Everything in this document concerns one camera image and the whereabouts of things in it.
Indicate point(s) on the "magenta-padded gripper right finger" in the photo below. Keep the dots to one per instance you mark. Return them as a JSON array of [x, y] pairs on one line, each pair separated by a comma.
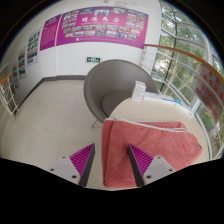
[[156, 167]]

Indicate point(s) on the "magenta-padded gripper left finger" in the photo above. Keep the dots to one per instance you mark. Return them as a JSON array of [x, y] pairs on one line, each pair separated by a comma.
[[66, 166]]

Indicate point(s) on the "coral pink towel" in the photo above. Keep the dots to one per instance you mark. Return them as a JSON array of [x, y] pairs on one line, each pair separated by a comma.
[[163, 141]]

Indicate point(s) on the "small upright white box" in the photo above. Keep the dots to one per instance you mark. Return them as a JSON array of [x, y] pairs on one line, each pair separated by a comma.
[[138, 90]]

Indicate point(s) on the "white stair railing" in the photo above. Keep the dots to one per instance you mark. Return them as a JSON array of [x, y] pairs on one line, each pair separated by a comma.
[[8, 96]]

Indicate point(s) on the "silver red-lettered warning sign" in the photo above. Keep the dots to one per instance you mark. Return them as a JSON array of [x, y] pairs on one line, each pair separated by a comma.
[[210, 91]]

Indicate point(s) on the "grey round shell chair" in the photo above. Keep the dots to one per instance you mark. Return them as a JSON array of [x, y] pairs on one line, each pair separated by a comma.
[[113, 78]]

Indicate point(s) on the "white photo notice board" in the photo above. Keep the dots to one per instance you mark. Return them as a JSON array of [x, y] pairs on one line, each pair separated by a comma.
[[22, 63], [33, 46], [15, 76]]

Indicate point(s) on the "green exit sign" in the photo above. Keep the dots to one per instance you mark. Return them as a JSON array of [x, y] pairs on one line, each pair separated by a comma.
[[93, 59]]

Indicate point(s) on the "white railing with orange handrail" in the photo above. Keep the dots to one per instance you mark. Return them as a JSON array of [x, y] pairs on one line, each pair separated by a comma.
[[186, 55]]

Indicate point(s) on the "narrow magenta text poster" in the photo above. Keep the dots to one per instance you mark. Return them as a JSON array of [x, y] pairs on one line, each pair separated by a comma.
[[50, 33]]

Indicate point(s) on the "large magenta photo poster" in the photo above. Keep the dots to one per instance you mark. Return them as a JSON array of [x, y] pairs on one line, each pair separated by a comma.
[[100, 26]]

